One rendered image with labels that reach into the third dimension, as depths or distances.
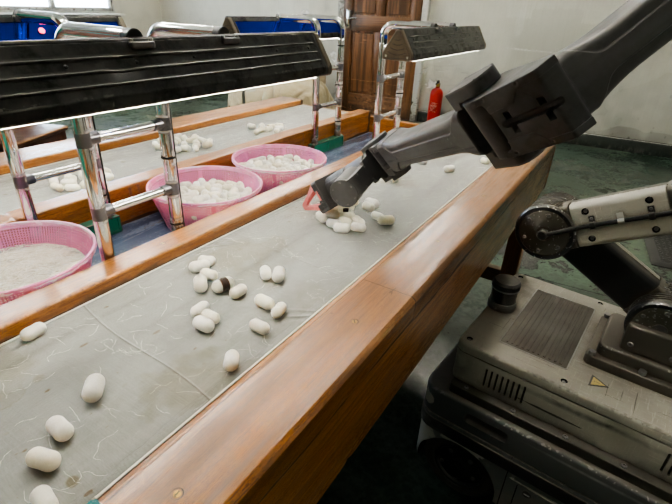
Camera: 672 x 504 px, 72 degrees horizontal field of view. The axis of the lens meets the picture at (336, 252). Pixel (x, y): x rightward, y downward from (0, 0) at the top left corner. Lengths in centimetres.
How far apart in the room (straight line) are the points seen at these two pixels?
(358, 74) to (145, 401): 541
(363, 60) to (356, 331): 525
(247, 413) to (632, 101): 509
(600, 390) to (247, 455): 82
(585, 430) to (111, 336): 93
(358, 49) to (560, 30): 209
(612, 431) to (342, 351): 69
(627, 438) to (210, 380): 84
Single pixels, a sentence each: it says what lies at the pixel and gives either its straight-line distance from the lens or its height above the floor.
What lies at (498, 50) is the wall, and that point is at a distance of 540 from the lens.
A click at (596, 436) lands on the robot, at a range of 116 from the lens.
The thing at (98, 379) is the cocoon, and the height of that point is 76.
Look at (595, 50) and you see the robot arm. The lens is 50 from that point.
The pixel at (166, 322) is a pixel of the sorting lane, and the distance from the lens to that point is 72.
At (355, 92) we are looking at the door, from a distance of 588.
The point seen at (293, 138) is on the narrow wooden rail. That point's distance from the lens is 162.
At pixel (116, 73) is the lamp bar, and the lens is 62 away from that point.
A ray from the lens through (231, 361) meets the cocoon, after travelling 61.
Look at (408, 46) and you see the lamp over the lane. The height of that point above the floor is 107.
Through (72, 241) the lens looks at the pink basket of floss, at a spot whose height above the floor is 74.
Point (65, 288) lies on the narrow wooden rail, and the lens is 81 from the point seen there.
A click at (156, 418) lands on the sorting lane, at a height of 74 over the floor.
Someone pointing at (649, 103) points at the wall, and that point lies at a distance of 539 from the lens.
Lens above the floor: 116
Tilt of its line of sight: 28 degrees down
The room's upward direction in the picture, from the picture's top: 3 degrees clockwise
